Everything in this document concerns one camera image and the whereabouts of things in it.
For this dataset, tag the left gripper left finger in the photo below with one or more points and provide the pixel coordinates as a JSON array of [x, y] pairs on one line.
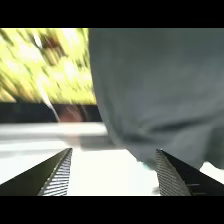
[[40, 178]]

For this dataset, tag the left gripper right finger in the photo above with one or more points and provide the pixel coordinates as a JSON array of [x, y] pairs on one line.
[[181, 180]]

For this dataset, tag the grey garment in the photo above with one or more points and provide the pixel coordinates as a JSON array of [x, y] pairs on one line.
[[156, 90]]

